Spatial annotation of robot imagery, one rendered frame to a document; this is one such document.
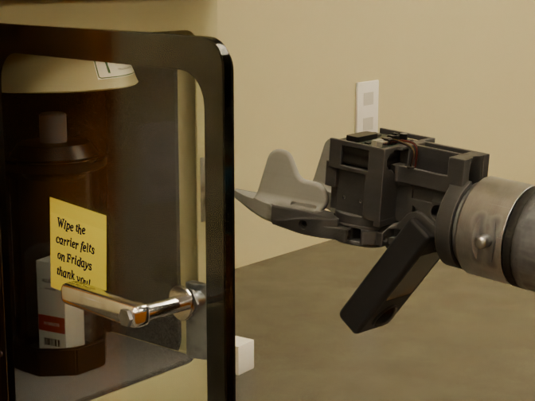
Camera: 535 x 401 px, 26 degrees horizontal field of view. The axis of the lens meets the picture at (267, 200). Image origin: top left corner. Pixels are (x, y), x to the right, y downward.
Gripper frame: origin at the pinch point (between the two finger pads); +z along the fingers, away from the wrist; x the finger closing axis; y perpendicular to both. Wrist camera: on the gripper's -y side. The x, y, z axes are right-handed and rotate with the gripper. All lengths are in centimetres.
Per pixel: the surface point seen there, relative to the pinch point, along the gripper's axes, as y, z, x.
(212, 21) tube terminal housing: 12.0, 21.9, -15.5
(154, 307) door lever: -3.0, -7.2, 20.8
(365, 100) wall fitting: -11, 64, -104
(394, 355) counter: -31, 15, -45
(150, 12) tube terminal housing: 13.4, 21.9, -6.5
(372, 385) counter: -31.1, 10.4, -33.9
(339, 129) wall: -16, 64, -96
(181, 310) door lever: -3.7, -7.5, 18.3
